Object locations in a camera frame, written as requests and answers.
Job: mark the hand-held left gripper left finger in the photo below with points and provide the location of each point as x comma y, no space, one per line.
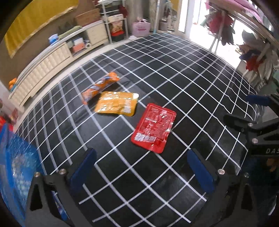
84,168

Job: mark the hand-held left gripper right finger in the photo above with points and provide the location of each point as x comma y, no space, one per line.
200,170

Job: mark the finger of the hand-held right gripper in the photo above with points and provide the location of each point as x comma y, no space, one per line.
237,123
258,99

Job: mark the red snack packet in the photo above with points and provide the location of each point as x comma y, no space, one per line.
154,127

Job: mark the blue plastic basket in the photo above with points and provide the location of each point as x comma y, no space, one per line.
17,157

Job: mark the clothes rack with clothes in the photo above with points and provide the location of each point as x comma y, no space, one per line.
244,35

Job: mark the yellow snack packet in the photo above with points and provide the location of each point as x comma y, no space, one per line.
117,103

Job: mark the long orange snack packet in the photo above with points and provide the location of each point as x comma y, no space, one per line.
99,86

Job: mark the black white-grid blanket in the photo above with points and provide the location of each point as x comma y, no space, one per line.
165,76

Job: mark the cream tufted cabinet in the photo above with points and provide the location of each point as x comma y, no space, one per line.
50,63

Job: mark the pile of oranges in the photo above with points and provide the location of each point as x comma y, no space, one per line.
12,84

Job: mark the grey bucket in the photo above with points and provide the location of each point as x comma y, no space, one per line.
163,25

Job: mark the orange box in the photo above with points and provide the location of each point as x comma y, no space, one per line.
78,47

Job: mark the white tissue roll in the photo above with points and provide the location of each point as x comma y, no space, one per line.
88,44

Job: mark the blue and white packet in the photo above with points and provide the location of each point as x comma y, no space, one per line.
53,39

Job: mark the pink bag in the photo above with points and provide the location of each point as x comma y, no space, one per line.
141,28

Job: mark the red storage box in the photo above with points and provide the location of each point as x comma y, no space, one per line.
117,36

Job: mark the green folded cloth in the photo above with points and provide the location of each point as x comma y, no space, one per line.
69,32

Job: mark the printed snack box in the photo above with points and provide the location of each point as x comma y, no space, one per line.
116,23

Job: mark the white metal rack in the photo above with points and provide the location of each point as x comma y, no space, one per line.
113,21

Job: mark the cardboard box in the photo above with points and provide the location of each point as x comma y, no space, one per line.
88,17

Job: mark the yellow curtain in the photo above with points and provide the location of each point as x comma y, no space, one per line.
32,24

